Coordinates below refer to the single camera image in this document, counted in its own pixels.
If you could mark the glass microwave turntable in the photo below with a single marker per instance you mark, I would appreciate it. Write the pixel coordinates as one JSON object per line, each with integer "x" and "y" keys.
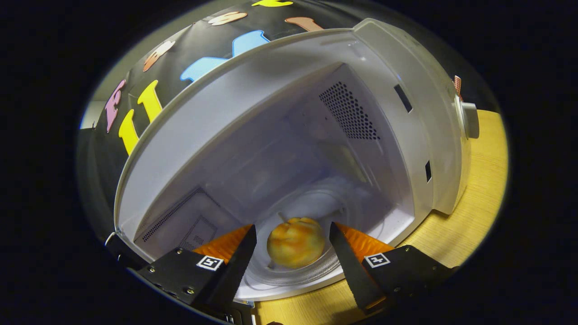
{"x": 307, "y": 275}

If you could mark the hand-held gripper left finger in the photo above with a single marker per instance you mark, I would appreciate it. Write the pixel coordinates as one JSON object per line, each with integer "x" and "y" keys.
{"x": 235, "y": 271}

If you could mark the red striped straw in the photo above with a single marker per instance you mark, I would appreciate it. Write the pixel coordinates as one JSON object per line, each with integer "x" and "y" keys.
{"x": 457, "y": 85}

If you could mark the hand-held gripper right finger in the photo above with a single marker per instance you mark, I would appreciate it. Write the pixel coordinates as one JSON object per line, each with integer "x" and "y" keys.
{"x": 354, "y": 271}

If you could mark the white microwave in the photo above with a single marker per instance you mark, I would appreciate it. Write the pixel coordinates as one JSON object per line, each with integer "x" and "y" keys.
{"x": 271, "y": 90}

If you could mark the golden bread roll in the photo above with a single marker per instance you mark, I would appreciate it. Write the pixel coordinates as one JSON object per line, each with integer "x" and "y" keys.
{"x": 295, "y": 243}

